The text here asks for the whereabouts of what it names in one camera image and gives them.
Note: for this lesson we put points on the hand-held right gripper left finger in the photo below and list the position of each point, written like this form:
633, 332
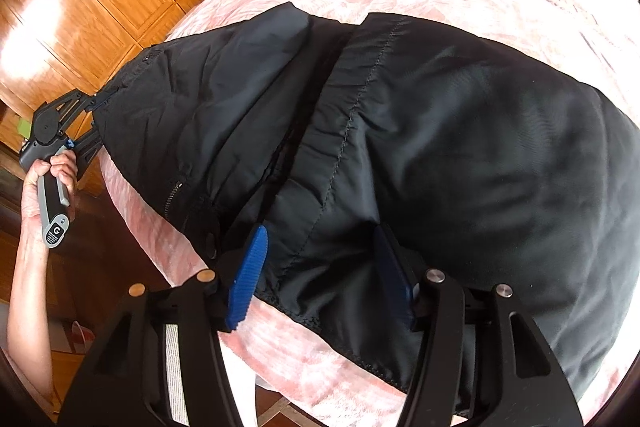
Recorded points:
247, 277

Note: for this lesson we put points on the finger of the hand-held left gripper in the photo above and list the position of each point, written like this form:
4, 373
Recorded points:
89, 144
80, 103

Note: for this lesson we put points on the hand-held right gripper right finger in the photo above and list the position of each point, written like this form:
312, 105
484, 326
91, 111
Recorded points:
392, 272

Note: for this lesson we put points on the person's left hand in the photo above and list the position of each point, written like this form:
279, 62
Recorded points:
62, 167

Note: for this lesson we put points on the person's left forearm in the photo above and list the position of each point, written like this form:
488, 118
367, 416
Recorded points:
25, 307

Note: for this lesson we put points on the black quilted pants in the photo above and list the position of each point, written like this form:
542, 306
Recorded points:
450, 147

